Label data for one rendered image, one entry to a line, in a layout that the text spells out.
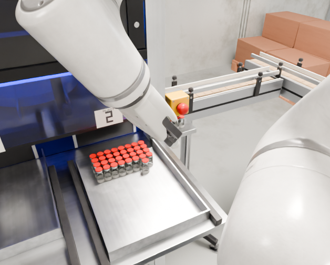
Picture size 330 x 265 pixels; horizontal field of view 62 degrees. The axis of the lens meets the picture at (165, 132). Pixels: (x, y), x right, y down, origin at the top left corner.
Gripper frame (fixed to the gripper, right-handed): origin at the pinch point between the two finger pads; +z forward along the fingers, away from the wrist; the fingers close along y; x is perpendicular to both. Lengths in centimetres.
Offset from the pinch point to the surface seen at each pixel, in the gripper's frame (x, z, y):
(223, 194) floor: 12, 151, -32
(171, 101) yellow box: 15.2, 29.2, -25.7
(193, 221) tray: -10.5, 24.3, 6.1
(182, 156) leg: 8, 75, -34
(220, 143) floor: 51, 181, -70
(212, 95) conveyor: 34, 53, -29
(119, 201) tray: -19.0, 22.0, -12.9
